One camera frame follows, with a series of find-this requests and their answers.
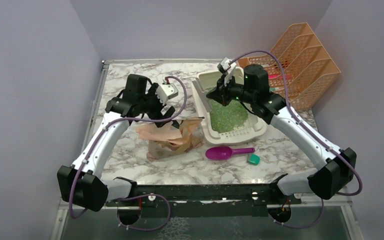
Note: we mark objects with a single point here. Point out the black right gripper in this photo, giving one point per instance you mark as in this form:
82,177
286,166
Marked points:
219,94

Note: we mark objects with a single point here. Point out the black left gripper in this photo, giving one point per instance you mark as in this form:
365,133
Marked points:
152,93

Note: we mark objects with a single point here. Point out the orange cat litter bag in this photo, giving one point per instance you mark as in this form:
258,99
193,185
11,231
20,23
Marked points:
172,139

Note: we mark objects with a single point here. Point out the magenta plastic litter scoop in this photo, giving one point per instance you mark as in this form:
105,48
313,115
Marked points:
221,153

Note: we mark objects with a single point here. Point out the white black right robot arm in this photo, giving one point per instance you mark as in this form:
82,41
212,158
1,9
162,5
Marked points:
334,165

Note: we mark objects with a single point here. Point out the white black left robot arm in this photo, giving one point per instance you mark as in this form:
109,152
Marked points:
80,183

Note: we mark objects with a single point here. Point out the white plastic litter box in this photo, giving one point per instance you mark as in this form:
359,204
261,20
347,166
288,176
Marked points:
252,127

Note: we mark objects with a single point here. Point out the green cat litter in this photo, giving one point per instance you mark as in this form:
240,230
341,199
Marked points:
228,118

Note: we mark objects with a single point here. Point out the small green box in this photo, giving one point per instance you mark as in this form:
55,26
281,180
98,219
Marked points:
253,159

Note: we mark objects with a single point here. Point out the green marker pen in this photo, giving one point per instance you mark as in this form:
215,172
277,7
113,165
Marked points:
273,89

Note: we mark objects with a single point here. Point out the pink marker pen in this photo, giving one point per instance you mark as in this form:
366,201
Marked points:
288,76

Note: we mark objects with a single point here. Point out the orange mesh file organizer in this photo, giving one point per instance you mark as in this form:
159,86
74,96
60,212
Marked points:
301,55

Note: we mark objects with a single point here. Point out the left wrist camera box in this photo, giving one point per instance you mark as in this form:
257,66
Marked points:
165,92

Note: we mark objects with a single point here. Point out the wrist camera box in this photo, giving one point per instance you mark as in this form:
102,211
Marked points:
227,67
165,92

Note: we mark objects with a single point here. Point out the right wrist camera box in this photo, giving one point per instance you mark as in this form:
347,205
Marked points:
227,67

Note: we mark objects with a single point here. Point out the black metal base rail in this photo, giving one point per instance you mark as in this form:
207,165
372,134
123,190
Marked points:
213,199

